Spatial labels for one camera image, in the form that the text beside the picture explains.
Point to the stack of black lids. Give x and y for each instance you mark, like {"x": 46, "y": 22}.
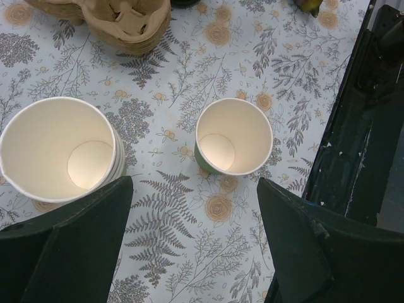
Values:
{"x": 183, "y": 3}

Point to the purple toy eggplant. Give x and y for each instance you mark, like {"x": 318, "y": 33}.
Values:
{"x": 309, "y": 6}

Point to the brown pulp cup carrier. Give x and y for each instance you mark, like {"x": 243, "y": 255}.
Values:
{"x": 132, "y": 26}

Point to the floral patterned table mat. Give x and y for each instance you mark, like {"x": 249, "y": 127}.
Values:
{"x": 192, "y": 236}

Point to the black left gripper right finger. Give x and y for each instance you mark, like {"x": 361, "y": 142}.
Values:
{"x": 321, "y": 256}

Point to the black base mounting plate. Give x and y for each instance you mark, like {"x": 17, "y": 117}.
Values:
{"x": 361, "y": 151}

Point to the stack of paper cups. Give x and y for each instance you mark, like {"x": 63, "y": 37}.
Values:
{"x": 60, "y": 149}

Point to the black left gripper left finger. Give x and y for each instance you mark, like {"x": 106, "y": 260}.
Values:
{"x": 68, "y": 254}

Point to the green paper coffee cup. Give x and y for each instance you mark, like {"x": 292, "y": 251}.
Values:
{"x": 232, "y": 137}

